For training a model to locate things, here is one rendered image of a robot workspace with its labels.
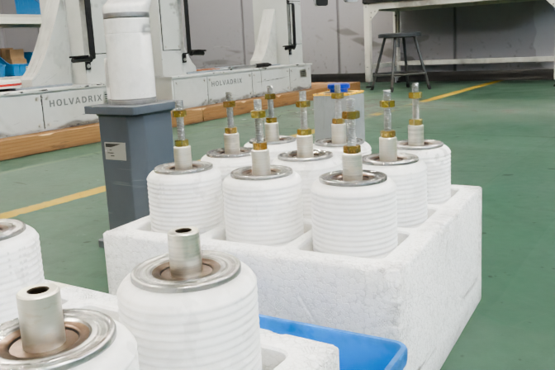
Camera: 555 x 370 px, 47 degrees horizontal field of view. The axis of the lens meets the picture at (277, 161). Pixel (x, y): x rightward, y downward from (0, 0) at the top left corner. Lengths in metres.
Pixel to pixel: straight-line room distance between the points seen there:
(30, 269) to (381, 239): 0.35
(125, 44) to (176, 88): 2.29
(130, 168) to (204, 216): 0.52
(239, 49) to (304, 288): 6.70
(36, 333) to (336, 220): 0.40
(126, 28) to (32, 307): 1.00
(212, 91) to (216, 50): 3.71
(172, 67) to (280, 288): 3.03
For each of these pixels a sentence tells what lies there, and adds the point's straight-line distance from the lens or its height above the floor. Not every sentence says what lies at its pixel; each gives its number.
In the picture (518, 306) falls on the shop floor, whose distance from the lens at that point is 1.04.
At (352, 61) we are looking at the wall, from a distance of 6.58.
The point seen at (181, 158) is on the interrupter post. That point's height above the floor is 0.27.
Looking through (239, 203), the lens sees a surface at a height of 0.23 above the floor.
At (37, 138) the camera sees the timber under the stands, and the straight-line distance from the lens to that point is 2.91.
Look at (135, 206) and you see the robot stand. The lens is 1.32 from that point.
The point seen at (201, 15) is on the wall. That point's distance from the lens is 7.66.
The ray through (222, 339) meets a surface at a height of 0.22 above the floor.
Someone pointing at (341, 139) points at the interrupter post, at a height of 0.26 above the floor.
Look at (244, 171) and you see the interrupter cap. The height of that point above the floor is 0.25.
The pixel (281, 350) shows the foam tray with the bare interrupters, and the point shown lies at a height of 0.18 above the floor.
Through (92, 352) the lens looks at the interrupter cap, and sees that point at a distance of 0.35.
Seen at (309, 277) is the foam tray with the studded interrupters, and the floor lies 0.16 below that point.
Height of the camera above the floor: 0.40
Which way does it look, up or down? 10 degrees down
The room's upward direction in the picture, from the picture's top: 3 degrees counter-clockwise
